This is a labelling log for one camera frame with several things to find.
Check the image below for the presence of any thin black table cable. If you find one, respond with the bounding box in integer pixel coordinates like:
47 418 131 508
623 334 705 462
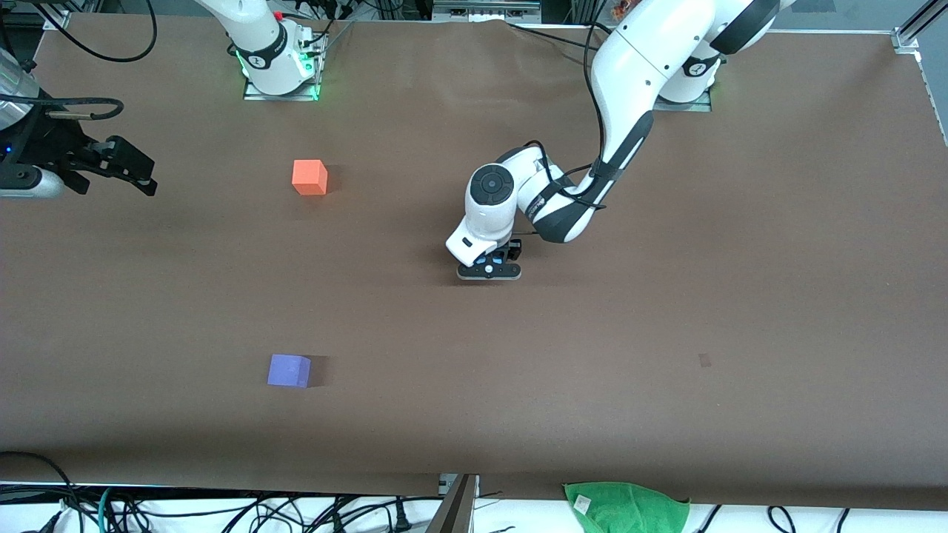
508 22 602 50

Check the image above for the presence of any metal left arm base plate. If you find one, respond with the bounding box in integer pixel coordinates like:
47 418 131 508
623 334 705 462
655 87 713 113

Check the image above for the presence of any black floor cable loop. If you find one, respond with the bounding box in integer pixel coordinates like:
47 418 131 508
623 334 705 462
0 450 84 533

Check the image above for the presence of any green microfiber cloth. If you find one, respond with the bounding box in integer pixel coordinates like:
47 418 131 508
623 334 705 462
563 481 691 533

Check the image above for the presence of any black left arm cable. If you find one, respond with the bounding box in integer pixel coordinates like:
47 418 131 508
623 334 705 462
524 22 617 211

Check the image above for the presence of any black looping cable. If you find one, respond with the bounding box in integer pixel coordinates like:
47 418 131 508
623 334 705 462
28 0 159 64

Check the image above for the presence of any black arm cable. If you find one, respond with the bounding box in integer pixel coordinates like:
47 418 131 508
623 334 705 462
0 94 125 120
524 22 617 211

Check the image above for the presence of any orange foam block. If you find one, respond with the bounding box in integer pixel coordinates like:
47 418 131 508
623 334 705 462
292 159 329 196

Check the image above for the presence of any purple foam block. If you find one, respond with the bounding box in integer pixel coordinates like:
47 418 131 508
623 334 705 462
267 354 312 389

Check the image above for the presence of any aluminium profile bar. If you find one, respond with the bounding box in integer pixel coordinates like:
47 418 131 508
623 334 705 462
426 474 479 533

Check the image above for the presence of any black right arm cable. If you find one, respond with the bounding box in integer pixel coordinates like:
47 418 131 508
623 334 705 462
0 94 125 120

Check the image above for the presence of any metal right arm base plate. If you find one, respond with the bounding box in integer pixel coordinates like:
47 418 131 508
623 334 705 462
243 30 327 101

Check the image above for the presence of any grey power strip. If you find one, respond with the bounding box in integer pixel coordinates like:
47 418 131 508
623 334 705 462
432 0 541 23

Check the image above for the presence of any brown paper table cover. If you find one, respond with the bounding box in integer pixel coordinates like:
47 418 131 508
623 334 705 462
0 13 948 512

